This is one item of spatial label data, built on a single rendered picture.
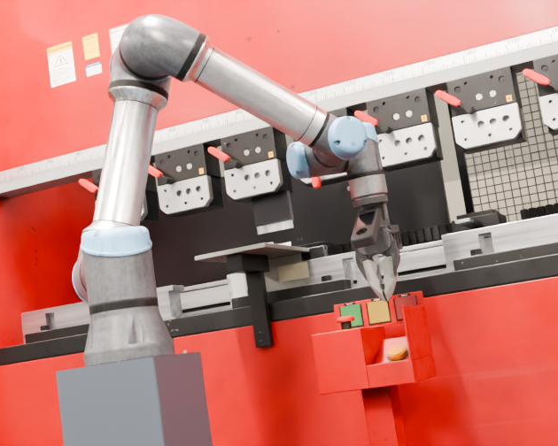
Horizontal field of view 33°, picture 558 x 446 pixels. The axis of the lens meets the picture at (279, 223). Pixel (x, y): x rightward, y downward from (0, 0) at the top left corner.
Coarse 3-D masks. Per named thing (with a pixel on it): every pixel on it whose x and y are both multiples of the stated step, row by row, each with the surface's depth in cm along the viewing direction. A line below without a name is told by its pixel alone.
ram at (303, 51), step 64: (0, 0) 276; (64, 0) 267; (128, 0) 258; (192, 0) 250; (256, 0) 242; (320, 0) 235; (384, 0) 228; (448, 0) 221; (512, 0) 215; (0, 64) 274; (256, 64) 241; (320, 64) 234; (384, 64) 227; (512, 64) 214; (0, 128) 273; (64, 128) 264; (256, 128) 239; (0, 192) 271
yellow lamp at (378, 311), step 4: (368, 304) 202; (372, 304) 202; (376, 304) 202; (380, 304) 201; (384, 304) 201; (368, 308) 202; (372, 308) 202; (376, 308) 201; (380, 308) 201; (384, 308) 201; (368, 312) 202; (372, 312) 202; (376, 312) 201; (380, 312) 201; (384, 312) 201; (388, 312) 200; (372, 316) 202; (376, 316) 201; (380, 316) 201; (384, 316) 201; (388, 316) 200; (372, 320) 202; (376, 320) 201; (380, 320) 201; (384, 320) 201; (388, 320) 200
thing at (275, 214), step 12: (288, 192) 239; (252, 204) 242; (264, 204) 240; (276, 204) 239; (288, 204) 238; (264, 216) 240; (276, 216) 239; (288, 216) 237; (264, 228) 241; (276, 228) 239
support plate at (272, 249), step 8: (240, 248) 212; (248, 248) 211; (256, 248) 210; (264, 248) 212; (272, 248) 214; (280, 248) 217; (288, 248) 222; (296, 248) 226; (304, 248) 231; (200, 256) 216; (208, 256) 215; (216, 256) 214; (224, 256) 216; (272, 256) 231; (280, 256) 234
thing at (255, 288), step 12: (228, 264) 215; (240, 264) 214; (252, 264) 219; (264, 264) 225; (252, 276) 222; (264, 276) 223; (252, 288) 222; (264, 288) 222; (252, 300) 222; (264, 300) 221; (252, 312) 222; (264, 312) 221; (252, 324) 222; (264, 324) 220; (264, 336) 220
